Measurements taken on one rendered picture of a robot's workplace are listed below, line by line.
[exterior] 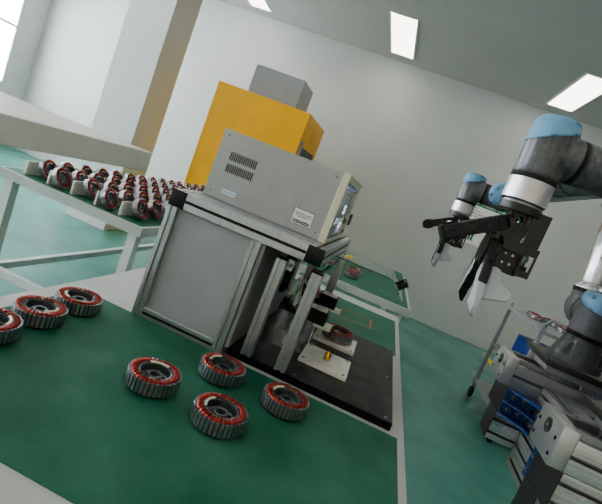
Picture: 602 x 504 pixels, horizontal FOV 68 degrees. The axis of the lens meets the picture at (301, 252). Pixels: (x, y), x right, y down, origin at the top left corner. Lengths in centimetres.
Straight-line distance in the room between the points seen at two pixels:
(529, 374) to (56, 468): 128
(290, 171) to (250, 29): 630
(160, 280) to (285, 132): 387
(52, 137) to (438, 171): 626
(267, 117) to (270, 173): 381
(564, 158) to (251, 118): 449
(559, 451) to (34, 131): 107
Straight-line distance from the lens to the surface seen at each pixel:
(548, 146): 85
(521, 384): 159
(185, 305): 127
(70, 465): 80
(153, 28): 527
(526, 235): 85
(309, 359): 136
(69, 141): 68
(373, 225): 666
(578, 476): 116
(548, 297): 706
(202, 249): 123
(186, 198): 123
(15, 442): 83
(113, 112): 528
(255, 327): 122
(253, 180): 131
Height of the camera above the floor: 125
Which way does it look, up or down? 8 degrees down
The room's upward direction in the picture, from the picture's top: 21 degrees clockwise
